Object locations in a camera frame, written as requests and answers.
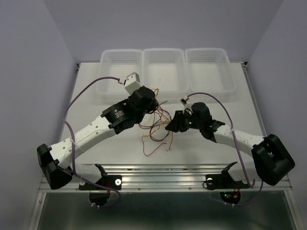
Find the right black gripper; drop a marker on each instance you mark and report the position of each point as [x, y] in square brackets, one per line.
[176, 124]

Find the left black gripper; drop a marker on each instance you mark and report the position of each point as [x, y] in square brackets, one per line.
[153, 106]

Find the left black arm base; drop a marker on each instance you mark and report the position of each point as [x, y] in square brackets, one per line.
[106, 194]

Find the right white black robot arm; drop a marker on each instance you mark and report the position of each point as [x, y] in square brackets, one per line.
[271, 160]

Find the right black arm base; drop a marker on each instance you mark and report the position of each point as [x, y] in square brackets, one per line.
[231, 194]

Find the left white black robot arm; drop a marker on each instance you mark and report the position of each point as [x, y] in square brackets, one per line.
[55, 160]

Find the middle white plastic basket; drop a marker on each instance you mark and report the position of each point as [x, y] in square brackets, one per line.
[165, 69]

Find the white plastic basket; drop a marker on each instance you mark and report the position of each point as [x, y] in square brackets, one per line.
[210, 71]
[165, 69]
[118, 63]

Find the left white plastic basket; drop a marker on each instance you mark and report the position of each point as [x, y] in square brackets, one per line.
[118, 63]

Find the right white plastic basket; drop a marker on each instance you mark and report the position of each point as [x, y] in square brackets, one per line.
[210, 71]

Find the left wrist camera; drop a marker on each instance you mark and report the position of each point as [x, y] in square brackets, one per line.
[132, 83]

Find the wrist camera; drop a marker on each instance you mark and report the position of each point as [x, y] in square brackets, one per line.
[185, 101]
[132, 83]

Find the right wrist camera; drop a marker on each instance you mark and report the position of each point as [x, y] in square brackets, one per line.
[185, 101]

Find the aluminium frame rail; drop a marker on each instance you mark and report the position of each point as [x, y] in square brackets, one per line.
[153, 178]

